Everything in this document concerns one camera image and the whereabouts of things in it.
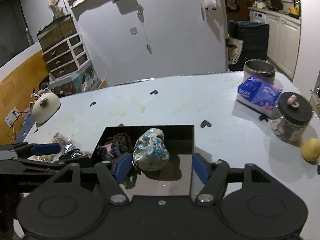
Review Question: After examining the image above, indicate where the dark crochet scrunchie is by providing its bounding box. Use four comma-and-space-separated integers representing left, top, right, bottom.
97, 133, 133, 161

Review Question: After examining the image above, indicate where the bag of black cords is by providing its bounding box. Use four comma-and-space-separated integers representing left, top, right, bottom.
52, 133, 79, 156

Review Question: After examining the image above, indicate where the blue floral fabric scrunchie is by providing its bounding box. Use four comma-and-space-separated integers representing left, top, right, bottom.
132, 128, 170, 172

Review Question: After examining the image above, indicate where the black open storage box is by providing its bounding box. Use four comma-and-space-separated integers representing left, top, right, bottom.
92, 125, 194, 197

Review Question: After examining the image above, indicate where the black velvet scrunchie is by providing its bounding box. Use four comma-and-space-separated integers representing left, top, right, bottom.
59, 148, 92, 160

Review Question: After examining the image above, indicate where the white cat-shaped ceramic container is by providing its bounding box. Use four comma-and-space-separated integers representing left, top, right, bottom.
29, 88, 61, 125

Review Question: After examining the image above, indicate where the blue tissue pack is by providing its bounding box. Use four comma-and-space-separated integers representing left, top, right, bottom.
236, 76, 283, 118

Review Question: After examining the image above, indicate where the glass jar black lid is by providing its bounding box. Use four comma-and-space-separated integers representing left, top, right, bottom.
271, 92, 312, 143

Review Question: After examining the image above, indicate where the yellow lemon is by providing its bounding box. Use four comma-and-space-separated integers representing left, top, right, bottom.
300, 138, 320, 163

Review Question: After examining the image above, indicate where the white drawer cabinet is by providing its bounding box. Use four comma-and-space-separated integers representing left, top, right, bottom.
42, 33, 91, 79

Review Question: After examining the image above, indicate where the glass fish tank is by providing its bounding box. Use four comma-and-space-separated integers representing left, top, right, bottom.
37, 15, 77, 52

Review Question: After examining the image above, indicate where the grey round tin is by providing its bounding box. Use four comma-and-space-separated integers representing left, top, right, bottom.
243, 59, 276, 84

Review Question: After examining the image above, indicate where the white tote bag cartoon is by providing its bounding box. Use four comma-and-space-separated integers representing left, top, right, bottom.
226, 35, 244, 65

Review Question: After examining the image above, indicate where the dried flower bouquet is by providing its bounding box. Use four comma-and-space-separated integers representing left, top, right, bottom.
48, 0, 65, 20

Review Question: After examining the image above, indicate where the dark fabric chair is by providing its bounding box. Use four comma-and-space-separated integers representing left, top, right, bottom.
228, 20, 270, 71

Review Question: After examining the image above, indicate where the white washing machine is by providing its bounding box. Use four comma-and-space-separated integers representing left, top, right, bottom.
249, 10, 267, 24

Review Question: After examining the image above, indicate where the white wall socket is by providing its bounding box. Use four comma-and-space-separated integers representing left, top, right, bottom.
4, 107, 20, 127

